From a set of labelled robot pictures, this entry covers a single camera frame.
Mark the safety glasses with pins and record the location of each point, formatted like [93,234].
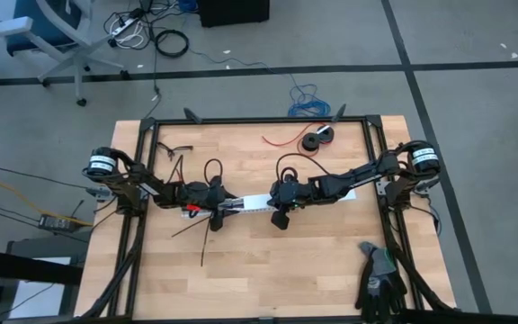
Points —
[175,148]

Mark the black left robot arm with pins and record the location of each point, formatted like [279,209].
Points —
[142,180]

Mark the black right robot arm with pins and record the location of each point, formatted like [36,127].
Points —
[362,175]

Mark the black desk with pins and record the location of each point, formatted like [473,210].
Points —
[16,265]

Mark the black spool with white label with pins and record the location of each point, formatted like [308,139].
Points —
[327,134]

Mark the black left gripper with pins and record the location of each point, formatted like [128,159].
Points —
[209,198]

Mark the white duct cover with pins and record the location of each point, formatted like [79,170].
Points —
[259,201]

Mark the white power strip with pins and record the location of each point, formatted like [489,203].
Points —
[124,27]

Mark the black box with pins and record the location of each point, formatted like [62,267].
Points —
[232,13]

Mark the black power adapter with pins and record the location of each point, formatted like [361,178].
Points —
[54,223]

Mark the gray and black work glove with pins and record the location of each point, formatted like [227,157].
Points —
[382,281]

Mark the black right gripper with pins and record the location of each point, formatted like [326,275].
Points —
[286,198]

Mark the black zip tie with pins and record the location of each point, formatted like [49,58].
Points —
[205,245]
[189,227]

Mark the gray office chair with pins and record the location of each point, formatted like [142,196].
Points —
[79,49]

